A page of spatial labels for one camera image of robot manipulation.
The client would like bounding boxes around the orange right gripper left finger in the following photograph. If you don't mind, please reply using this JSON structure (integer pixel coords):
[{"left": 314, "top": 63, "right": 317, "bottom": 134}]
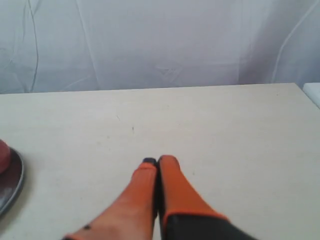
[{"left": 64, "top": 158, "right": 158, "bottom": 240}]

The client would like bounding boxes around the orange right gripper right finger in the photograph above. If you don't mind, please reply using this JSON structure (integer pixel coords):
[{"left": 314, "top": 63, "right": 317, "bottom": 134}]
[{"left": 157, "top": 155, "right": 253, "bottom": 240}]

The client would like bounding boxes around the large round metal plate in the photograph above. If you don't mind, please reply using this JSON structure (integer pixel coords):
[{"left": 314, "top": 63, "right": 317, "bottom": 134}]
[{"left": 0, "top": 147, "right": 26, "bottom": 218}]

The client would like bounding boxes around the red toy apple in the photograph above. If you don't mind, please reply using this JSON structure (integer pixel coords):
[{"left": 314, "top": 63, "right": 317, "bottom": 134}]
[{"left": 0, "top": 140, "right": 11, "bottom": 174}]

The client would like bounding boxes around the white object beside table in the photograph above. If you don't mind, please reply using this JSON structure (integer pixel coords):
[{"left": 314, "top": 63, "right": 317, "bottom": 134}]
[{"left": 302, "top": 82, "right": 320, "bottom": 108}]

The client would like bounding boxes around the white backdrop cloth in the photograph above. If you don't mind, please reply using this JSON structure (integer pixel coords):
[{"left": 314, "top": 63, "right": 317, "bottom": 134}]
[{"left": 0, "top": 0, "right": 320, "bottom": 94}]

